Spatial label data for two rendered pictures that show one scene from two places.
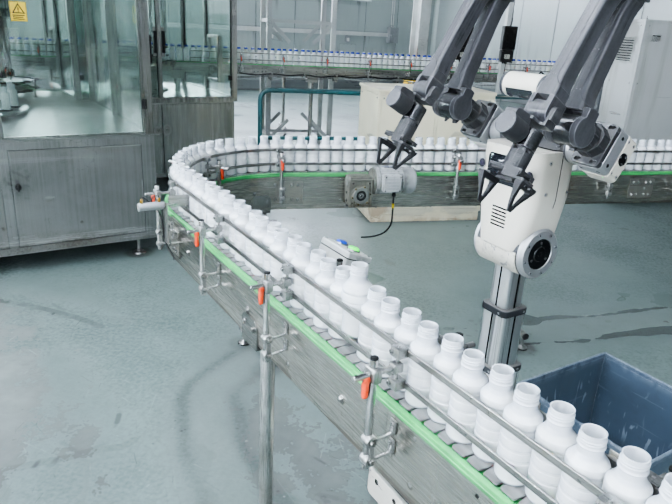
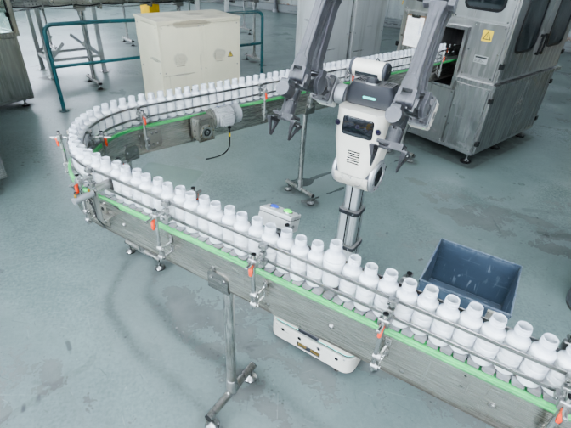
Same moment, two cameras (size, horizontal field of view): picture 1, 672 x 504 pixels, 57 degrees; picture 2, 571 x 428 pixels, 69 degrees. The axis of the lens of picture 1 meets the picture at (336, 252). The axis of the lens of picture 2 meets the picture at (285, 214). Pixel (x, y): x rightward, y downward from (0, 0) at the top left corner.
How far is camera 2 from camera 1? 73 cm
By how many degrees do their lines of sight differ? 27
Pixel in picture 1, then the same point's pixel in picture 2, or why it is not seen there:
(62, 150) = not seen: outside the picture
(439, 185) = (252, 111)
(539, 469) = (511, 359)
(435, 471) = (427, 364)
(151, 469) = (121, 374)
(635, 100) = not seen: hidden behind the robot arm
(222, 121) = (11, 55)
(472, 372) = (455, 310)
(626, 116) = not seen: hidden behind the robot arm
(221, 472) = (172, 357)
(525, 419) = (500, 335)
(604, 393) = (441, 260)
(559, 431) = (525, 339)
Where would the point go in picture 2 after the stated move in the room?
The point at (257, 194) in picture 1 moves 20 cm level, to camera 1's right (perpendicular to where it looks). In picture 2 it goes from (127, 146) to (161, 142)
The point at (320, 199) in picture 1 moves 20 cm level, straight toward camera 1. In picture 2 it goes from (174, 138) to (183, 151)
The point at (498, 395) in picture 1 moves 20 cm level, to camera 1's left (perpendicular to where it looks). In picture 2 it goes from (476, 322) to (417, 346)
